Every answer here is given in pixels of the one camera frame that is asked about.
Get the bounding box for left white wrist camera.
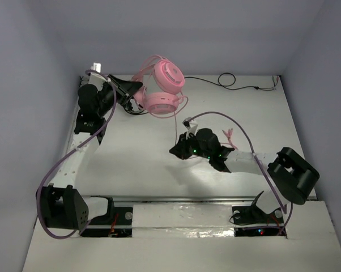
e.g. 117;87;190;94
86;62;105;90

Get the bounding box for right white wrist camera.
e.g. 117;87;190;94
182;117;198;139

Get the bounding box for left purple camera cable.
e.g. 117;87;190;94
35;67;117;240

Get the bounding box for black white striped headphones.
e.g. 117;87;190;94
122;100;147;116

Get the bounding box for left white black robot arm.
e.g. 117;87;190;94
36;70;142;237

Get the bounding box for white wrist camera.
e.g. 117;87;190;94
182;117;198;139
86;62;105;90

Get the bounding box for metal base rail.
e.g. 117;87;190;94
50;194;318;231

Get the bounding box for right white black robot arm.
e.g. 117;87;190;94
169;129;320;223

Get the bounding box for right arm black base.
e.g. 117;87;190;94
229;191;287;237

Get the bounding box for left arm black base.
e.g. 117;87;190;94
79;197;133;238

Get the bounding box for pink over-ear headphones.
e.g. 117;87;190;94
131;55;189;118

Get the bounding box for black headphone cable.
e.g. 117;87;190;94
122;73;280;116

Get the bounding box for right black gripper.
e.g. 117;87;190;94
169;131;212;160

